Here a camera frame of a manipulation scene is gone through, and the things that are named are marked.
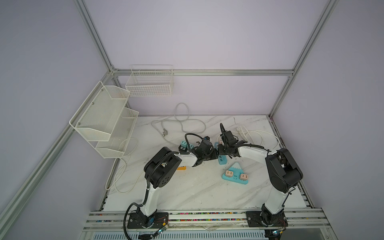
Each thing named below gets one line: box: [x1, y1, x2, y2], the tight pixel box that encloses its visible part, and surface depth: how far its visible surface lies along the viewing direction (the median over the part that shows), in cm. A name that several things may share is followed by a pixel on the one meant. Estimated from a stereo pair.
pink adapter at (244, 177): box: [240, 173, 248, 181], surface depth 83 cm
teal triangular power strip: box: [221, 162, 249, 185], surface depth 87 cm
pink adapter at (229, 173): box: [226, 170, 234, 177], surface depth 84 cm
